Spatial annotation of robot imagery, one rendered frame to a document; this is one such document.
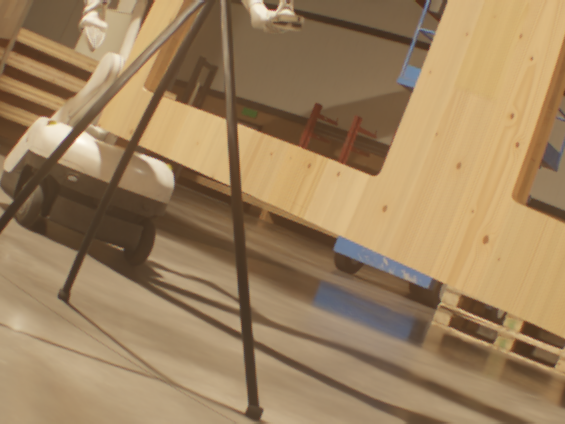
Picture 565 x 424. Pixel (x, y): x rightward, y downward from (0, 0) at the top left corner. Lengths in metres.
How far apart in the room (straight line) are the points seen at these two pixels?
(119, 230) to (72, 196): 0.20
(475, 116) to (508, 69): 0.15
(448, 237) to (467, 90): 0.36
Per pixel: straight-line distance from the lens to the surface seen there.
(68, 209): 3.31
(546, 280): 2.26
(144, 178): 3.37
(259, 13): 3.74
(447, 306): 7.15
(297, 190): 2.69
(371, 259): 9.93
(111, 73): 3.49
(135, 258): 3.51
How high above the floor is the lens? 0.37
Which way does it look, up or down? 1 degrees down
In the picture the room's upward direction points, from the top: 21 degrees clockwise
